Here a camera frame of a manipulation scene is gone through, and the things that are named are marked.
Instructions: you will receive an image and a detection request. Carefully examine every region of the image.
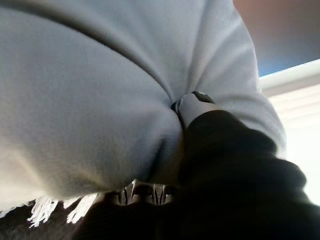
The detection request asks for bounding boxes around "white fringed cushion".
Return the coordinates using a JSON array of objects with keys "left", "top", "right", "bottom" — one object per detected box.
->
[{"left": 0, "top": 0, "right": 287, "bottom": 230}]

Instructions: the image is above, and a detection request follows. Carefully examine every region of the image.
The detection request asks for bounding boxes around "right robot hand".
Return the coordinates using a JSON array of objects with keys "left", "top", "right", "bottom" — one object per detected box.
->
[{"left": 74, "top": 91, "right": 320, "bottom": 240}]

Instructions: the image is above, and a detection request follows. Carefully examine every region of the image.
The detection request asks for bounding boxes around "white window frame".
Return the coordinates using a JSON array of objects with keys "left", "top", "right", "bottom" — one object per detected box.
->
[{"left": 258, "top": 58, "right": 320, "bottom": 98}]

